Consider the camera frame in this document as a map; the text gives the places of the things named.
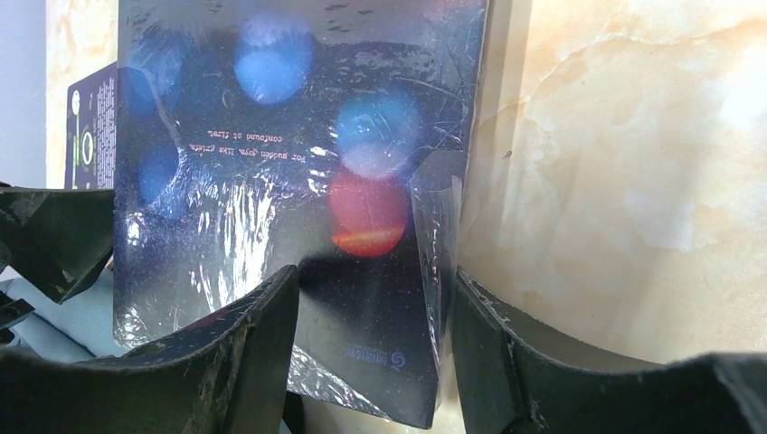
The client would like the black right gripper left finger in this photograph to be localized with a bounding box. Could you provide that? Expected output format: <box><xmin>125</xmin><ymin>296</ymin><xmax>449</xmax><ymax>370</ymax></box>
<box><xmin>1</xmin><ymin>265</ymin><xmax>299</xmax><ymax>433</ymax></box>

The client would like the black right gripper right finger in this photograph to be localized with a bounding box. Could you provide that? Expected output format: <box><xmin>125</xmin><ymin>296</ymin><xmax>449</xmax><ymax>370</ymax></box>
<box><xmin>453</xmin><ymin>269</ymin><xmax>766</xmax><ymax>433</ymax></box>

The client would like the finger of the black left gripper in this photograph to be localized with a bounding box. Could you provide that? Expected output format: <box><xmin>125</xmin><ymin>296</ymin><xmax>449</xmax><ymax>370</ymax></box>
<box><xmin>1</xmin><ymin>186</ymin><xmax>114</xmax><ymax>304</ymax></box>

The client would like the blue grey backpack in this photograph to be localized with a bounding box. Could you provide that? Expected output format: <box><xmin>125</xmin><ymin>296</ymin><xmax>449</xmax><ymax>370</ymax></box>
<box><xmin>1</xmin><ymin>270</ymin><xmax>128</xmax><ymax>363</ymax></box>

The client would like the dark blue paperback book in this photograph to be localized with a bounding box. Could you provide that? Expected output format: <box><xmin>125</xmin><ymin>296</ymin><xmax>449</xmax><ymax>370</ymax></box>
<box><xmin>113</xmin><ymin>1</ymin><xmax>488</xmax><ymax>429</ymax></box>

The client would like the purple cover book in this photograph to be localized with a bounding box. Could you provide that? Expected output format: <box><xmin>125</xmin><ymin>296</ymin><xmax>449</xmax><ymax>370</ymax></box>
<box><xmin>64</xmin><ymin>62</ymin><xmax>118</xmax><ymax>189</ymax></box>

